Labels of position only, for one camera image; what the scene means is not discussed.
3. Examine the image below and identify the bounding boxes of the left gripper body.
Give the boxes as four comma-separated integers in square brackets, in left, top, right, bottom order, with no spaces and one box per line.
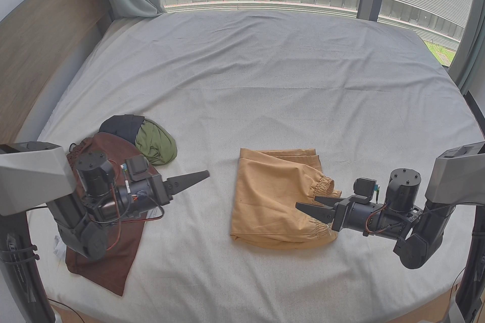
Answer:
[119,174,176,217]

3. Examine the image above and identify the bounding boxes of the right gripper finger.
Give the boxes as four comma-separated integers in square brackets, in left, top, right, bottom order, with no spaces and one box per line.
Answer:
[314,195,348,208]
[296,201,336,228]

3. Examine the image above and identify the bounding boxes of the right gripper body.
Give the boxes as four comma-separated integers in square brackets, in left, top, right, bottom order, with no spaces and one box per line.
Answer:
[330,195,382,236]

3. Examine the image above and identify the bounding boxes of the tan shorts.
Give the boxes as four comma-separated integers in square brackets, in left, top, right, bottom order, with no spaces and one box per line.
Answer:
[230,147,339,250]

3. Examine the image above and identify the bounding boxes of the green garment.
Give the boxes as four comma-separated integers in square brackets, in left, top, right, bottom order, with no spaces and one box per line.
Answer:
[135,119,178,167]

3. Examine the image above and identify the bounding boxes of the black garment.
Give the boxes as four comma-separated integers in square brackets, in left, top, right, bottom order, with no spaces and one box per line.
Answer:
[99,115,146,146]

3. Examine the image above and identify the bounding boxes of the brown garment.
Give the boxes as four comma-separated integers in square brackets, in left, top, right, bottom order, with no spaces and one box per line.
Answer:
[64,134,161,296]

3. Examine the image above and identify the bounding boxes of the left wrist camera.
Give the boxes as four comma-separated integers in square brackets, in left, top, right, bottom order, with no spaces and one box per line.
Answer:
[125,157,151,183]

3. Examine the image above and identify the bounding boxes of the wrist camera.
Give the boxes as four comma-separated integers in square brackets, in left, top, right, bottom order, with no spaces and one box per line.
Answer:
[125,157,151,183]
[353,178,377,202]

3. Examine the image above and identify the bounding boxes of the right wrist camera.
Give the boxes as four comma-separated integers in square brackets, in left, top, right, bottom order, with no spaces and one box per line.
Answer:
[353,178,377,202]

